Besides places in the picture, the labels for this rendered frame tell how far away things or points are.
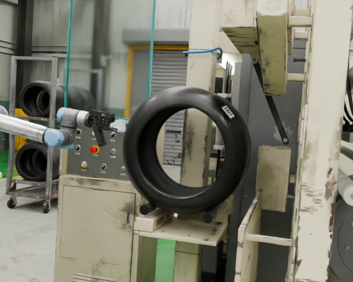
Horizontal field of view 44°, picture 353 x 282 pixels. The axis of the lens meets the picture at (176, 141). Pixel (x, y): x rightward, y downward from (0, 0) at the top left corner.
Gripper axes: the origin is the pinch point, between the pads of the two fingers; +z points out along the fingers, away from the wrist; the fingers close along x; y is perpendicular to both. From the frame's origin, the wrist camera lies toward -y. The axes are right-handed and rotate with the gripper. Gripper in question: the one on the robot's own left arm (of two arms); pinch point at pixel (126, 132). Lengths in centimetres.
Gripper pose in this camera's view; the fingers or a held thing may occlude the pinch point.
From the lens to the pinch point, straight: 203.4
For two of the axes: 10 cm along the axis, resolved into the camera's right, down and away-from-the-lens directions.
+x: 2.6, -0.4, 9.7
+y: 1.7, -9.8, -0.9
